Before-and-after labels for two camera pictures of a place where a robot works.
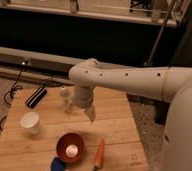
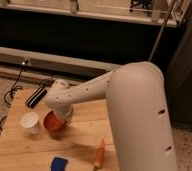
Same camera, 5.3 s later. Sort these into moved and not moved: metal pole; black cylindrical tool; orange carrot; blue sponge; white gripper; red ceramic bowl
Moved: white gripper; red ceramic bowl
Not moved: blue sponge; black cylindrical tool; metal pole; orange carrot
